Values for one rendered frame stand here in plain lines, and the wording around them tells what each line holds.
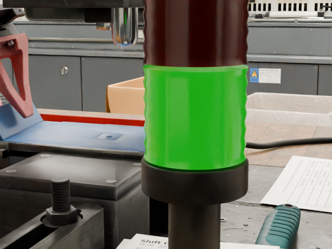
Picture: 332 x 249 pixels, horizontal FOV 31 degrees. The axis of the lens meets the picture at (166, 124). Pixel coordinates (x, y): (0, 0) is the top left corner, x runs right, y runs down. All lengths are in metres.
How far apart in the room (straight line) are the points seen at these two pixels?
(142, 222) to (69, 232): 0.11
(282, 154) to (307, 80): 4.14
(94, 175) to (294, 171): 0.38
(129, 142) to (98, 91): 5.15
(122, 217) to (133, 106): 2.47
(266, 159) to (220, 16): 0.63
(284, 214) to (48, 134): 0.22
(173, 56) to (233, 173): 0.05
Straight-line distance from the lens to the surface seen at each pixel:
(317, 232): 0.58
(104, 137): 0.53
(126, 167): 0.46
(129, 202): 0.44
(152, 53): 0.20
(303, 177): 0.74
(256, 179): 0.73
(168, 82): 0.20
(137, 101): 2.87
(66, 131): 0.56
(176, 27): 0.20
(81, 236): 0.38
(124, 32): 0.44
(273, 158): 0.83
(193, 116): 0.20
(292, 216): 0.54
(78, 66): 5.73
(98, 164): 0.47
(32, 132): 0.56
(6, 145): 0.54
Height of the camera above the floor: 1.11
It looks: 11 degrees down
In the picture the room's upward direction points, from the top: straight up
